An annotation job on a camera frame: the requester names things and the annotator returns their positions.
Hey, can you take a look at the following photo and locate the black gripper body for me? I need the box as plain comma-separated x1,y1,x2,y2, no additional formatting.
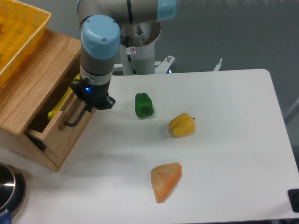
79,79,110,103

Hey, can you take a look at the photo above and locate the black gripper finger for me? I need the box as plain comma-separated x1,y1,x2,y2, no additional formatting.
70,80,81,100
85,95,116,112

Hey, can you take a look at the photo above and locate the black drawer handle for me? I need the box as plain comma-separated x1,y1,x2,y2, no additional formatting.
64,106,87,127

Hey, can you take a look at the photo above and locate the wooden top drawer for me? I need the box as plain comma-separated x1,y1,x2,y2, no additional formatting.
24,72,99,168

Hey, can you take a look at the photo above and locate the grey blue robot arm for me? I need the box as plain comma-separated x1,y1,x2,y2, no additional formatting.
71,0,178,112

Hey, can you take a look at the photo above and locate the wooden drawer cabinet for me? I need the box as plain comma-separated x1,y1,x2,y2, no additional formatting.
0,28,82,172

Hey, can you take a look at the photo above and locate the yellow toy banana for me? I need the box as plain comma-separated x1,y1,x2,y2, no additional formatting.
48,86,72,121

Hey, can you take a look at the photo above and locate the green toy bell pepper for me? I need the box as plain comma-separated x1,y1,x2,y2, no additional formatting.
135,93,154,118

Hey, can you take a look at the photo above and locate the yellow toy bell pepper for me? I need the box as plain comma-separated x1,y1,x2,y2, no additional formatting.
169,112,196,137

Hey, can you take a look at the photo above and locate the yellow plastic basket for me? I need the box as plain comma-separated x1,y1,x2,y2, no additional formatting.
0,0,52,87

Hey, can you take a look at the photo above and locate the orange toy sandwich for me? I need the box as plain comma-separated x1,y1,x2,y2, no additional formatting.
150,162,182,203

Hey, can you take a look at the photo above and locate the metal pot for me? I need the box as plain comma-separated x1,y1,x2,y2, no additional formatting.
0,163,27,221

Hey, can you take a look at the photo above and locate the black corner object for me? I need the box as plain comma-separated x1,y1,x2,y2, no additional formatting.
287,189,299,213

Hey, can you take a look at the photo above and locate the white table frame bracket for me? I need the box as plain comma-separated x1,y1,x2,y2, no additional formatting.
112,55,223,75

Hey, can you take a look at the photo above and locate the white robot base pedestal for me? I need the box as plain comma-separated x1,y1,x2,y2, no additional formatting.
114,21,161,75

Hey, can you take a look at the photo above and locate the blue pot handle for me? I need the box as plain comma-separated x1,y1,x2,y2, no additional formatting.
0,209,12,224

